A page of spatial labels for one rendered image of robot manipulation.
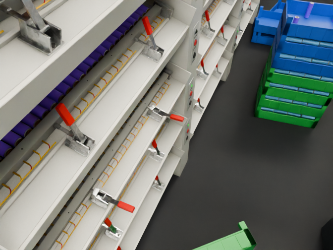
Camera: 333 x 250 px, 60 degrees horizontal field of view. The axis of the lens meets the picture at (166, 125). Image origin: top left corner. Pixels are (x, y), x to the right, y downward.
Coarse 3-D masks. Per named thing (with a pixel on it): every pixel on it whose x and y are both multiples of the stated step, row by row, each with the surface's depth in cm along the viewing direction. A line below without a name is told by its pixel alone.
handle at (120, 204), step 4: (104, 196) 59; (108, 196) 60; (108, 200) 59; (112, 200) 59; (116, 200) 59; (116, 204) 59; (120, 204) 58; (124, 204) 58; (128, 204) 58; (124, 208) 58; (128, 208) 58; (132, 208) 58; (132, 212) 58
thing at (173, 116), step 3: (159, 111) 75; (159, 114) 76; (162, 114) 75; (165, 114) 75; (168, 114) 75; (171, 114) 75; (168, 117) 75; (171, 117) 74; (174, 117) 74; (177, 117) 74; (180, 117) 74; (183, 117) 74; (177, 120) 74; (180, 120) 73
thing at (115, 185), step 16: (176, 80) 87; (160, 96) 82; (176, 96) 83; (144, 128) 74; (128, 144) 71; (144, 144) 72; (128, 160) 68; (112, 176) 65; (128, 176) 66; (112, 192) 63; (64, 208) 59; (96, 208) 60; (80, 224) 58; (96, 224) 59; (64, 240) 56; (80, 240) 56
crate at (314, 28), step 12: (288, 0) 122; (300, 0) 122; (288, 12) 126; (300, 12) 125; (312, 12) 124; (324, 12) 123; (288, 24) 111; (300, 24) 110; (312, 24) 119; (324, 24) 119; (300, 36) 113; (312, 36) 112; (324, 36) 110
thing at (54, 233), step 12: (156, 84) 80; (156, 96) 80; (144, 108) 75; (132, 120) 72; (120, 132) 69; (120, 144) 67; (108, 156) 65; (96, 168) 63; (96, 180) 62; (84, 192) 59; (72, 204) 57; (84, 204) 59; (60, 216) 55; (72, 216) 58; (60, 228) 54; (48, 240) 53
